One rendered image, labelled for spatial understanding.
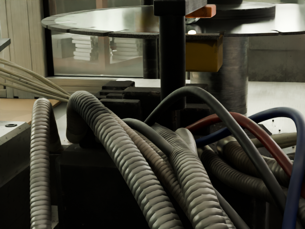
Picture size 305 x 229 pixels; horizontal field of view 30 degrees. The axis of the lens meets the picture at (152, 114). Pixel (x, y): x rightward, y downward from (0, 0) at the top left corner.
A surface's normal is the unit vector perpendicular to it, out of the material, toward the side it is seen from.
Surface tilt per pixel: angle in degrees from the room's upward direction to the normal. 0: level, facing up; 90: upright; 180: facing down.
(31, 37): 90
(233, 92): 90
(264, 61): 90
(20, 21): 90
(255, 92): 0
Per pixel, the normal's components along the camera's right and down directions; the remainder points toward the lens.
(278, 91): -0.02, -0.97
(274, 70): -0.23, 0.26
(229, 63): 0.25, 0.24
